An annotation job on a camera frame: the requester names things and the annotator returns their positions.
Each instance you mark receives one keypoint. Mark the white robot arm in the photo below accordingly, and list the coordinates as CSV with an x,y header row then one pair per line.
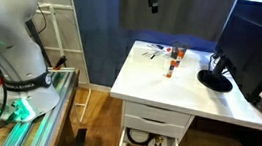
x,y
25,73

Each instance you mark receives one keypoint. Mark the aluminium rail robot base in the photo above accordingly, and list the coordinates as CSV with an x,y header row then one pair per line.
x,y
33,128

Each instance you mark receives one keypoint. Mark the black mesh pen cup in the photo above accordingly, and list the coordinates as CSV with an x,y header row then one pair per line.
x,y
177,48

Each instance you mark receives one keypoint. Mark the papers on desk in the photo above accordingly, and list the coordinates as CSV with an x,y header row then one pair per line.
x,y
157,50

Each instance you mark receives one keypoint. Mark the white desk with drawers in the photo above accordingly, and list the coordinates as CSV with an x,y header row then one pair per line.
x,y
154,102

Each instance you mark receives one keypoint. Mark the orange black clamp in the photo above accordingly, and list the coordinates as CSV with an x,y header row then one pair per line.
x,y
61,60

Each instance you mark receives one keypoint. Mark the white metal rack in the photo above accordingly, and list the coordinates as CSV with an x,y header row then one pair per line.
x,y
62,36

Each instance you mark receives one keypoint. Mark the beige curtain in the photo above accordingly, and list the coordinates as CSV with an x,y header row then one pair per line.
x,y
204,19

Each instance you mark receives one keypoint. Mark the black computer monitor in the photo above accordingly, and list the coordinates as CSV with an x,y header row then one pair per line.
x,y
239,53

